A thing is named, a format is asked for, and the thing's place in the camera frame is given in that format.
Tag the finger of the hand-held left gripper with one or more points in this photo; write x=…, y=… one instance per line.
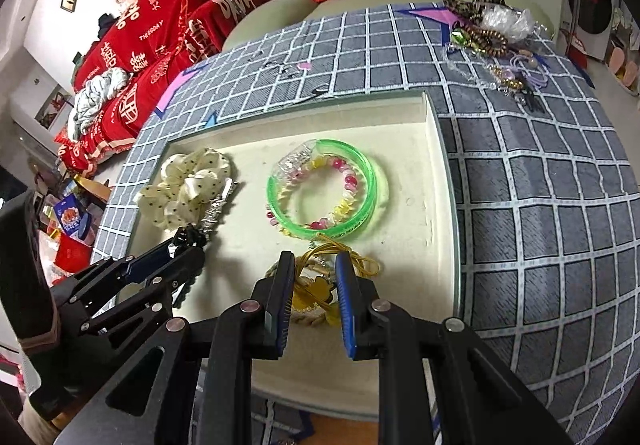
x=150, y=297
x=160, y=262

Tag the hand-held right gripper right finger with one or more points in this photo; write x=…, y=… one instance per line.
x=345, y=295

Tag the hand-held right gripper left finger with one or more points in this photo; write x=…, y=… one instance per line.
x=285, y=295

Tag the silver star rhinestone hair clip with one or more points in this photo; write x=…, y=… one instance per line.
x=220, y=205

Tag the cream tray with green rim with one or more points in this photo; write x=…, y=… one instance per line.
x=410, y=225

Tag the green translucent bangle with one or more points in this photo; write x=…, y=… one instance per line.
x=373, y=185

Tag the person's left forearm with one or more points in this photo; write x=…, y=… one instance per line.
x=25, y=275

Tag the pile of assorted jewelry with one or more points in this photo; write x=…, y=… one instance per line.
x=485, y=50

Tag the cream polka dot scrunchie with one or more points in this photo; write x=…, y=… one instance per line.
x=185, y=185

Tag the red gift bags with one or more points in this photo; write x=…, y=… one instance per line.
x=75, y=260

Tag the blue printed box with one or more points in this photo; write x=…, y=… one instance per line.
x=72, y=217

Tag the grey and white knit cloth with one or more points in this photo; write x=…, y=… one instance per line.
x=97, y=100

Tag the black hairpin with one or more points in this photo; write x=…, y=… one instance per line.
x=315, y=92

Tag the grey checked tablecloth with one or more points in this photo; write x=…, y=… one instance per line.
x=550, y=225

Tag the red printed sofa blanket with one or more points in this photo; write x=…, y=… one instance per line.
x=165, y=40

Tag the black clothing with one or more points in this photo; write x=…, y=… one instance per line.
x=106, y=27

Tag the clear plastic bag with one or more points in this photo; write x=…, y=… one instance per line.
x=505, y=22

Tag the pink slippers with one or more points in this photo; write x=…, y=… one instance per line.
x=622, y=67

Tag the white washing machine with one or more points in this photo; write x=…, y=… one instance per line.
x=590, y=0

